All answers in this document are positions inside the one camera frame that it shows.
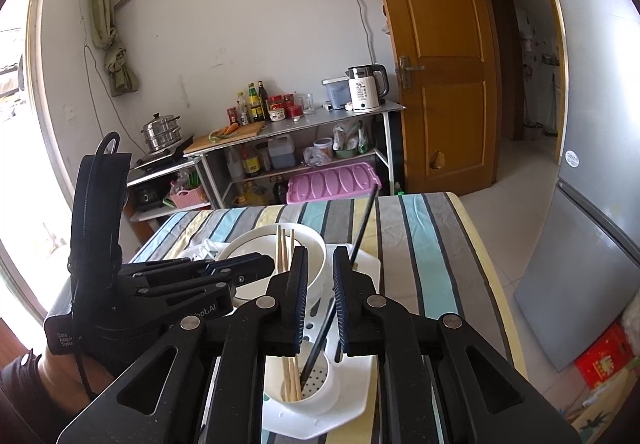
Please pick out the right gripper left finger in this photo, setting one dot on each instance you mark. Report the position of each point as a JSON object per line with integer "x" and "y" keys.
{"x": 202, "y": 381}

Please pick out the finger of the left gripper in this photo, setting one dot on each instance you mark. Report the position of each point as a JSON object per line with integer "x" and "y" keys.
{"x": 168, "y": 269}
{"x": 237, "y": 271}

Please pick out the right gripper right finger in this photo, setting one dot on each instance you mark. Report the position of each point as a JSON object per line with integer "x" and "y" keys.
{"x": 442, "y": 382}

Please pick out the green label oil bottle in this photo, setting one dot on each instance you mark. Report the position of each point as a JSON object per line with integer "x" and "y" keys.
{"x": 255, "y": 104}

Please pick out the metal kitchen shelf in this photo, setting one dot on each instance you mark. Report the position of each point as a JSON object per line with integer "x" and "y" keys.
{"x": 213, "y": 178}

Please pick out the wooden chopstick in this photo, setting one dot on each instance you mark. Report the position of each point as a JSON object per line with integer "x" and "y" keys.
{"x": 285, "y": 379}
{"x": 296, "y": 383}
{"x": 278, "y": 248}
{"x": 284, "y": 251}

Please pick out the white electric kettle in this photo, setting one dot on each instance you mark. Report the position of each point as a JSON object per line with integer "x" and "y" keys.
{"x": 368, "y": 86}

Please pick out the steel steamer pot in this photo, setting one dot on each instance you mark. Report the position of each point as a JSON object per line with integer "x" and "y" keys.
{"x": 161, "y": 132}

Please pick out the green curtain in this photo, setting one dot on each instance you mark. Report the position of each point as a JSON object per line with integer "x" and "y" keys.
{"x": 105, "y": 36}

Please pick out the grey plastic container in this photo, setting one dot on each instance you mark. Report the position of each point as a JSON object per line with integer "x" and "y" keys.
{"x": 338, "y": 92}

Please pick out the pink lidded storage box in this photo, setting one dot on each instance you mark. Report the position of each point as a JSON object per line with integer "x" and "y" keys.
{"x": 344, "y": 182}

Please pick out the wooden cutting board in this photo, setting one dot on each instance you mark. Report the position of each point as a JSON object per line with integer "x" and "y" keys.
{"x": 225, "y": 136}

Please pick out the dark soy sauce bottle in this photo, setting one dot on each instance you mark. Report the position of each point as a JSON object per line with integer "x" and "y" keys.
{"x": 262, "y": 93}

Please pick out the induction cooker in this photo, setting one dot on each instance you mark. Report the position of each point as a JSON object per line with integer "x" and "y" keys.
{"x": 158, "y": 159}

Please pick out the striped tablecloth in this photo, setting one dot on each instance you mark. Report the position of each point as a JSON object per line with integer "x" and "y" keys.
{"x": 431, "y": 258}

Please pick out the black chopstick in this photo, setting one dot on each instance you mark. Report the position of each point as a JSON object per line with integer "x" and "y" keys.
{"x": 318, "y": 345}
{"x": 364, "y": 223}

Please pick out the white plastic dish rack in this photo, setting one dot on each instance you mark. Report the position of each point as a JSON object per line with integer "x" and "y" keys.
{"x": 281, "y": 425}

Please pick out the wooden door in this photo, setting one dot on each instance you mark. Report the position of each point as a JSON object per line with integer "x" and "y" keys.
{"x": 447, "y": 68}

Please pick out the large white ceramic bowl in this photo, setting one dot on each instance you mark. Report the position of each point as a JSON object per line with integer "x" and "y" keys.
{"x": 263, "y": 240}

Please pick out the white utensil holder cup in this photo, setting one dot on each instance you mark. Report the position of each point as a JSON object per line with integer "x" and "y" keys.
{"x": 317, "y": 395}

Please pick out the person's left hand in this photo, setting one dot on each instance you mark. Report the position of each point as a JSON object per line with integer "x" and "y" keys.
{"x": 60, "y": 378}

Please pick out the silver refrigerator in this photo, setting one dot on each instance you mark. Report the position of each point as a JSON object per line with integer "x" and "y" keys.
{"x": 585, "y": 268}

